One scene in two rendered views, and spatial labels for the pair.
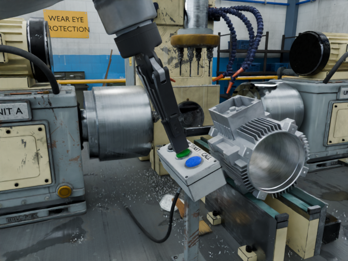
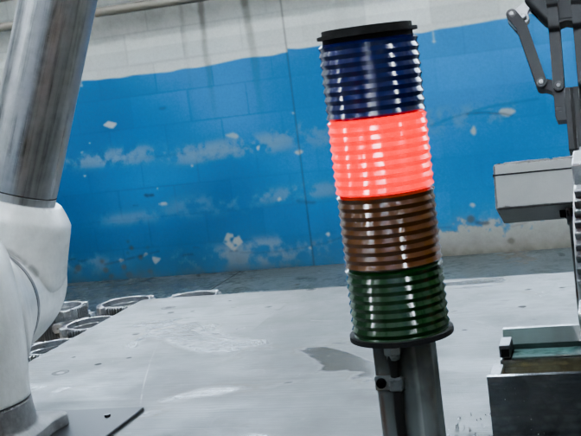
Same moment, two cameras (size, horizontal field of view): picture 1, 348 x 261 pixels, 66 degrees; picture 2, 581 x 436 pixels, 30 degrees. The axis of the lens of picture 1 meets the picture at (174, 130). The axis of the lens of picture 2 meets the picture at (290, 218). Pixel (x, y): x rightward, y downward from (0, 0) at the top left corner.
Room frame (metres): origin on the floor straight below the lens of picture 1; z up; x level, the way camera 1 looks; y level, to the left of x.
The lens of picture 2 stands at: (0.95, -1.12, 1.19)
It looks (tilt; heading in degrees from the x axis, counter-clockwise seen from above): 7 degrees down; 127
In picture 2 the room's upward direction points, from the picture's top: 7 degrees counter-clockwise
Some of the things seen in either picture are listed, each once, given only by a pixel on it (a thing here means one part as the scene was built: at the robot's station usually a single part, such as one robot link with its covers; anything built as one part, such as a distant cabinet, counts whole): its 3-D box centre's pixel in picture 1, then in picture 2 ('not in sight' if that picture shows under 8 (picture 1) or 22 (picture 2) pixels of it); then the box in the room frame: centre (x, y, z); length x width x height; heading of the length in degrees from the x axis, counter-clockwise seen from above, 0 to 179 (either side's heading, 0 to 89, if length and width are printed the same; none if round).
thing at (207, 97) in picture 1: (182, 125); not in sight; (1.15, -0.04, 0.97); 0.30 x 0.11 x 0.34; 110
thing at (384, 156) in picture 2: not in sight; (380, 152); (0.60, -0.56, 1.14); 0.06 x 0.06 x 0.04
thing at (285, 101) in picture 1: (269, 111); not in sight; (1.12, -0.40, 1.04); 0.41 x 0.25 x 0.25; 110
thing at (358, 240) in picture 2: not in sight; (389, 226); (0.60, -0.56, 1.10); 0.06 x 0.06 x 0.04
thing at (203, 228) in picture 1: (188, 214); not in sight; (0.71, -0.04, 0.80); 0.21 x 0.05 x 0.01; 23
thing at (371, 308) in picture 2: not in sight; (397, 298); (0.60, -0.56, 1.05); 0.06 x 0.06 x 0.04
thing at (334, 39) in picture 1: (332, 82); not in sight; (1.20, -0.70, 1.16); 0.33 x 0.26 x 0.42; 110
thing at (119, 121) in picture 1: (102, 124); not in sight; (0.88, 0.24, 1.04); 0.37 x 0.25 x 0.25; 110
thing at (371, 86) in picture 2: not in sight; (372, 78); (0.60, -0.56, 1.19); 0.06 x 0.06 x 0.04
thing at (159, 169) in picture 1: (164, 158); not in sight; (1.03, 0.04, 0.86); 0.07 x 0.06 x 0.12; 110
